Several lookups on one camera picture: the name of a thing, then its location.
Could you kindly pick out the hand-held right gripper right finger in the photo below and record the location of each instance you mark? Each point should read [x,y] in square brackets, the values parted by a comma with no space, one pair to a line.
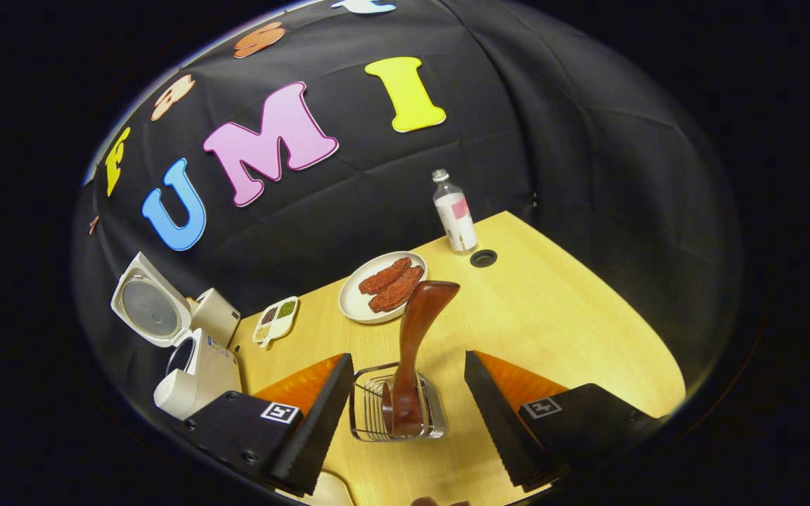
[500,429]

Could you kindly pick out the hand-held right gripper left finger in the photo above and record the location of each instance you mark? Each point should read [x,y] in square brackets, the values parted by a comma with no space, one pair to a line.
[320,429]

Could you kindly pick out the brown wooden spoon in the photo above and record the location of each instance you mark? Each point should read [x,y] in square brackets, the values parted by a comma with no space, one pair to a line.
[415,330]

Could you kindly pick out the white rice cooker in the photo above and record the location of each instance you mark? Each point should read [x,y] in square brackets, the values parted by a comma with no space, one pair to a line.
[197,386]

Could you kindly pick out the white divided dish of grains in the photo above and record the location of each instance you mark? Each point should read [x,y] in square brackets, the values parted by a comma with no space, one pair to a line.
[269,330]

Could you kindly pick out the white round plate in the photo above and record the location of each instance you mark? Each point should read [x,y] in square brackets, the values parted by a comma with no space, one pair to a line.
[352,302]

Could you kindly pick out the white toaster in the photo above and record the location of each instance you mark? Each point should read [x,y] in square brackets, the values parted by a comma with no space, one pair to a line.
[216,316]

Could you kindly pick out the red meat slice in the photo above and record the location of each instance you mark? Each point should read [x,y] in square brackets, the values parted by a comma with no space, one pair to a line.
[385,275]
[396,290]

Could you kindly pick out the black table grommet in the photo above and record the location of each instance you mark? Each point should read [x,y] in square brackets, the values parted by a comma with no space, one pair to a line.
[483,258]

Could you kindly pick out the clear bottle with pink label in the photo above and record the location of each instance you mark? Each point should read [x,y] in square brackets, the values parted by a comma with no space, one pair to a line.
[455,218]

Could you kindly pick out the black backdrop cloth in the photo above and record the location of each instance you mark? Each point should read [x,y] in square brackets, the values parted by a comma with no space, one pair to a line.
[588,176]

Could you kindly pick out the brown clothes peg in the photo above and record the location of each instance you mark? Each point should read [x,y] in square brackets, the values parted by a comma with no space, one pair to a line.
[94,225]

